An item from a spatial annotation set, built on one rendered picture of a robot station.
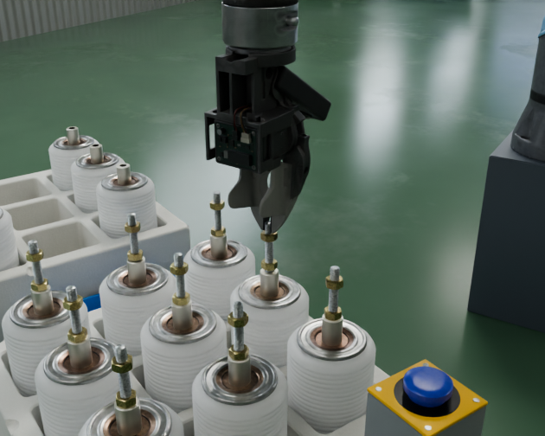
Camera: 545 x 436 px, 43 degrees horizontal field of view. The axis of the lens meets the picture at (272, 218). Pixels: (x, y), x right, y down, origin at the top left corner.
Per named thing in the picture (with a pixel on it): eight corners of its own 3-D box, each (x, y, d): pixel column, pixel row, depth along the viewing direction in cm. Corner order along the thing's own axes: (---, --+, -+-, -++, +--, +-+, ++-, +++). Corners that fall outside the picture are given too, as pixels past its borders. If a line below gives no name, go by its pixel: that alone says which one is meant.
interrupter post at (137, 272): (125, 285, 85) (122, 262, 84) (132, 276, 87) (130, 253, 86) (143, 287, 85) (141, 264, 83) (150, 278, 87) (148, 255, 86)
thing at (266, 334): (311, 432, 87) (315, 311, 80) (235, 438, 86) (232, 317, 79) (300, 382, 96) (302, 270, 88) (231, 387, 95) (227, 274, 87)
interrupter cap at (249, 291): (304, 309, 81) (304, 304, 80) (240, 313, 80) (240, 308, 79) (296, 276, 87) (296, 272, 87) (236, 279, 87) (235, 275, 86)
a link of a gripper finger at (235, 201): (219, 236, 78) (218, 161, 74) (250, 218, 82) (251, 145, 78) (240, 245, 77) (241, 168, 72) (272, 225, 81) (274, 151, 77)
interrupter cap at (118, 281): (96, 293, 84) (95, 289, 83) (122, 264, 90) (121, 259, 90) (155, 301, 82) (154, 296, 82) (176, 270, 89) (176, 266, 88)
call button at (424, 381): (425, 377, 60) (427, 358, 59) (461, 403, 57) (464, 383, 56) (391, 395, 58) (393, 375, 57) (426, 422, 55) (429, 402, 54)
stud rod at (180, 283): (189, 313, 77) (184, 253, 73) (182, 317, 76) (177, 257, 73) (182, 310, 77) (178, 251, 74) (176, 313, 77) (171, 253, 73)
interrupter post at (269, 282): (280, 298, 83) (280, 275, 81) (260, 300, 82) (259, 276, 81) (278, 288, 85) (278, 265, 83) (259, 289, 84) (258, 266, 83)
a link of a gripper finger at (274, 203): (247, 246, 76) (243, 168, 72) (278, 227, 80) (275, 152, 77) (271, 253, 74) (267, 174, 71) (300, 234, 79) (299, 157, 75)
